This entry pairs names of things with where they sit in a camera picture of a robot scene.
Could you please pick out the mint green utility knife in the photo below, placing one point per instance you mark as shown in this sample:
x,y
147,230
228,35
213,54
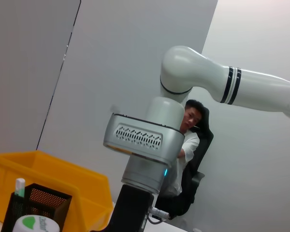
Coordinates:
x,y
19,187

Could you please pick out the black office chair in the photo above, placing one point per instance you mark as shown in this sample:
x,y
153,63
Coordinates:
x,y
198,174

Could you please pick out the black mesh pen holder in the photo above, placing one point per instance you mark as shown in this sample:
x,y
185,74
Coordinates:
x,y
17,210

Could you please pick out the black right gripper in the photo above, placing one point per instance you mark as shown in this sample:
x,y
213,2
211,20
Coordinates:
x,y
133,210

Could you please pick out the seated person white shirt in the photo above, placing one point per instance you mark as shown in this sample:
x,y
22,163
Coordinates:
x,y
189,147

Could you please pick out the clear water bottle green label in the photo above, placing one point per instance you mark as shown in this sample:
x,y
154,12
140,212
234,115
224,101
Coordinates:
x,y
36,224

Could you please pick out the yellow plastic storage bin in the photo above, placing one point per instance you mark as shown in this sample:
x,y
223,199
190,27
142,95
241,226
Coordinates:
x,y
62,174

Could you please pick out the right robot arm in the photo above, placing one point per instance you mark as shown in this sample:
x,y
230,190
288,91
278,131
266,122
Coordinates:
x,y
203,72

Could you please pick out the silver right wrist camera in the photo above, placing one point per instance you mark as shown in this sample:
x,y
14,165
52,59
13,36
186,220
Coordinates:
x,y
140,140

